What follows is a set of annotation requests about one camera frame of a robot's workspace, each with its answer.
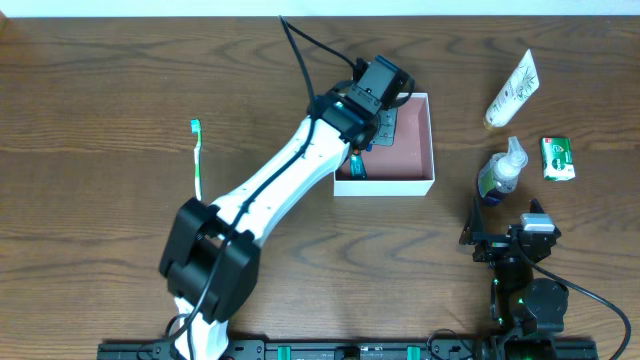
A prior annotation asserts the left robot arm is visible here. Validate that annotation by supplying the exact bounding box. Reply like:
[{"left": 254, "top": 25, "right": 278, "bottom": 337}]
[{"left": 159, "top": 56, "right": 415, "bottom": 359}]

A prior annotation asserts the green soap bar package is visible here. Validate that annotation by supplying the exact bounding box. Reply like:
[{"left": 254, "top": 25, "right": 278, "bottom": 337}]
[{"left": 540, "top": 137, "right": 576, "bottom": 182}]

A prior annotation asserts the white botanical lotion tube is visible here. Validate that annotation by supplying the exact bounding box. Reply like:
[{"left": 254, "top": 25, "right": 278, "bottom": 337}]
[{"left": 484, "top": 49, "right": 540, "bottom": 128}]

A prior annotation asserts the green white toothbrush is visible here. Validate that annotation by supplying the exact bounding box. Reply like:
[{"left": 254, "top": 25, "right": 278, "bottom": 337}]
[{"left": 190, "top": 118, "right": 202, "bottom": 201}]

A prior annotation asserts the clear pump soap bottle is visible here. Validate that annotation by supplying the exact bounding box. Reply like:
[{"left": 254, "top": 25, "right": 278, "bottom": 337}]
[{"left": 477, "top": 136, "right": 528, "bottom": 206}]

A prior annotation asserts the red green toothpaste tube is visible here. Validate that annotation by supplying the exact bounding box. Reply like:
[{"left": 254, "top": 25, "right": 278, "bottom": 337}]
[{"left": 349, "top": 153, "right": 368, "bottom": 180}]

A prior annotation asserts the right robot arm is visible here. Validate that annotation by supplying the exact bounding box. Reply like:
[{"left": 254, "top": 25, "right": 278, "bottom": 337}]
[{"left": 459, "top": 198, "right": 569, "bottom": 359}]

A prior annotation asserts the black mounting rail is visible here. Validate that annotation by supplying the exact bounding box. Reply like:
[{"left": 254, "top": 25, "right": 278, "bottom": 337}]
[{"left": 96, "top": 337, "right": 600, "bottom": 360}]

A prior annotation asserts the white cardboard box pink interior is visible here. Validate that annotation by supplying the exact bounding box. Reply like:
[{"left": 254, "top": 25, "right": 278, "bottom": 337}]
[{"left": 333, "top": 93, "right": 436, "bottom": 197}]

